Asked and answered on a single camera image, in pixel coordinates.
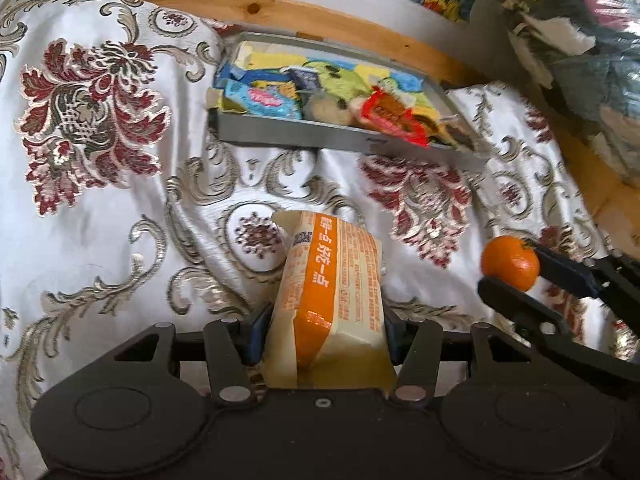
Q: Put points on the clear bag of clothes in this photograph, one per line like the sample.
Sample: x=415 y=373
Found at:
x=575 y=60

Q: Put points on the wooden bed frame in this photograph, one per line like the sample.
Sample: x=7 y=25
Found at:
x=300 y=12

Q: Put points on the round pale cake packet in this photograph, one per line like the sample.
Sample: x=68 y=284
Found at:
x=325 y=107

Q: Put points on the clear braised meat packet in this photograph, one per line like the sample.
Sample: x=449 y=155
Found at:
x=457 y=135

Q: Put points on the red snack packet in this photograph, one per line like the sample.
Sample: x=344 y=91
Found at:
x=390 y=115

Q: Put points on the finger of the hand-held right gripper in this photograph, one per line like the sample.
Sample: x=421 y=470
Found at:
x=525 y=310
x=570 y=272

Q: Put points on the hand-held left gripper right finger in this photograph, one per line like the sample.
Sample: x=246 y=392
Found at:
x=395 y=335

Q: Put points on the mandarin orange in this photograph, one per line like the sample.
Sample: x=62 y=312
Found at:
x=507 y=262

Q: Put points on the grey metal tray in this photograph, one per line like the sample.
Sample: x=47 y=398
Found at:
x=300 y=133

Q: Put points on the orange bread packet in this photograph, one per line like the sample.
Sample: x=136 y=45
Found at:
x=320 y=310

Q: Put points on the green frog crayon drawing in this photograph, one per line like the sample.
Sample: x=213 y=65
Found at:
x=335 y=72

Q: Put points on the light blue snack packet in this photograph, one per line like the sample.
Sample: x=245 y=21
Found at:
x=260 y=99

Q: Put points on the dark blue snack packet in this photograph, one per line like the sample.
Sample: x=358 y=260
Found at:
x=305 y=80

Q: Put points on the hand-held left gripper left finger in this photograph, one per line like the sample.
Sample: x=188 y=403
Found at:
x=256 y=332

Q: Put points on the floral silver red blanket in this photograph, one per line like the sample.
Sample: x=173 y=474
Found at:
x=125 y=200

